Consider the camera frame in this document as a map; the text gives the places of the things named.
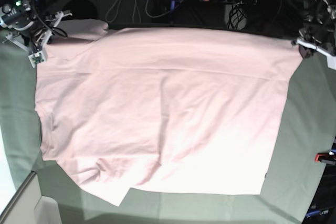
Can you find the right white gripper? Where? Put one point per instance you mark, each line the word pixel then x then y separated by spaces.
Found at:
pixel 34 42

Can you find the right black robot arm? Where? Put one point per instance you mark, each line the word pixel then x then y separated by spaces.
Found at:
pixel 20 13

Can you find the pink t-shirt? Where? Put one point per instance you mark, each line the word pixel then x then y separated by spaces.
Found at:
pixel 170 110

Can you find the right red black clamp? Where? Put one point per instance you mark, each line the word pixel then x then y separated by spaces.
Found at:
pixel 326 158

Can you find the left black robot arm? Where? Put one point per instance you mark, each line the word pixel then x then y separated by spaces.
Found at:
pixel 318 31

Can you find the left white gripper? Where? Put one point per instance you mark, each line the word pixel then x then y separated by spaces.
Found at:
pixel 307 50

